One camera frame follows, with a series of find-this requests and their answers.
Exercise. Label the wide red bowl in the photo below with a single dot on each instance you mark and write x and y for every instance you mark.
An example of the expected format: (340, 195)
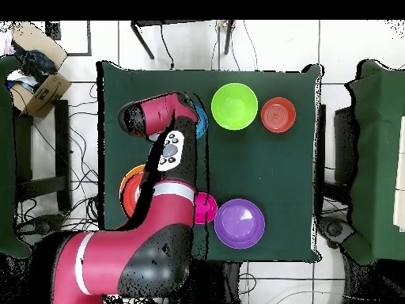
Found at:
(129, 196)

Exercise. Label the cardboard box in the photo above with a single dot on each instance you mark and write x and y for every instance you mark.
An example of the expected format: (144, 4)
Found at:
(47, 91)

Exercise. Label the large orange bowl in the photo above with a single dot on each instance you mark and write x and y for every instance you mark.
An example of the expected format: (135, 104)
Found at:
(133, 172)

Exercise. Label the dark green table cloth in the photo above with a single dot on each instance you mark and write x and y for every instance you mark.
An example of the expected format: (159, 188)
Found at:
(253, 158)

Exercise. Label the blue bowl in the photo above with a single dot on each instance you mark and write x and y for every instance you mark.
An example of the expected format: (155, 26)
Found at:
(202, 123)

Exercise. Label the black bench stand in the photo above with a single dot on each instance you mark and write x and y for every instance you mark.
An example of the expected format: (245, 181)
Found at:
(61, 152)

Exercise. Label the black chair base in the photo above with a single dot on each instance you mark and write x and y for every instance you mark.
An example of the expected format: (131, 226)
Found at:
(335, 229)
(41, 226)

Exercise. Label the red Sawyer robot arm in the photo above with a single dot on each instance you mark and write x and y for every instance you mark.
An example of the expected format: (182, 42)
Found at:
(120, 253)

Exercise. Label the black metal table frame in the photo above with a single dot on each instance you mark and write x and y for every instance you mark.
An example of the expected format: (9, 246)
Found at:
(142, 39)

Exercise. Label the purple bowl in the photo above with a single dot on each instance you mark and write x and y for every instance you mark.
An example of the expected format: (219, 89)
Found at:
(239, 224)

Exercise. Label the small orange bowl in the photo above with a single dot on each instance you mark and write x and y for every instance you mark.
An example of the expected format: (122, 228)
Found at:
(278, 114)

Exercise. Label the green bowl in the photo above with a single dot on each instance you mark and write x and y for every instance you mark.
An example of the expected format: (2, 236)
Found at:
(234, 106)

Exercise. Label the pink bowl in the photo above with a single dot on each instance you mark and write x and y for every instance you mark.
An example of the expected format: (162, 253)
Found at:
(207, 207)

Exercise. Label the green covered table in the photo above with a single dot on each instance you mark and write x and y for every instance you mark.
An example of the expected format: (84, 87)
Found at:
(373, 158)
(8, 158)

